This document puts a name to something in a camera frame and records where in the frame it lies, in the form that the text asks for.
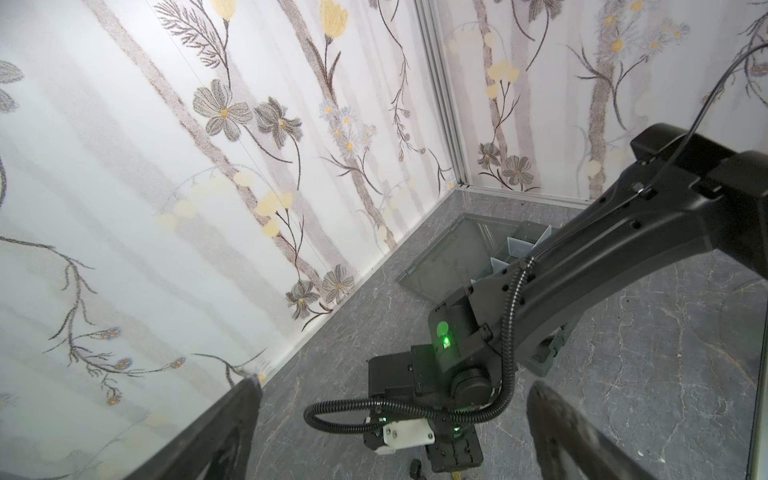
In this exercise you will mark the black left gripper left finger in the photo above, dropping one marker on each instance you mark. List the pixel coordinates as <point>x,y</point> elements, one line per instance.
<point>216,445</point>

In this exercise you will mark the black hex nut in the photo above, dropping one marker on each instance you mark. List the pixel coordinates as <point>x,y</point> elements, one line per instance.
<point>415,470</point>

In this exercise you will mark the black corrugated right conduit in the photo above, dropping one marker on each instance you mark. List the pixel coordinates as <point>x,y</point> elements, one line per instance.
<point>466,389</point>

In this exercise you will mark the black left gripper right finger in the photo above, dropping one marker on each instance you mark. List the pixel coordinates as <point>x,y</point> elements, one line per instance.
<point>568,446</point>

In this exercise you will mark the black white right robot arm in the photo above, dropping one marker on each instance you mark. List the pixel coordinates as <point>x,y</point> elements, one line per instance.
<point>682,196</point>

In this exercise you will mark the green plastic organizer box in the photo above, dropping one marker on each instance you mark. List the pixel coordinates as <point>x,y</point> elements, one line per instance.
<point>472,248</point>

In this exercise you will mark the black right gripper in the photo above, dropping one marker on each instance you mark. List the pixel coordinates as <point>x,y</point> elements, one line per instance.
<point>457,447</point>

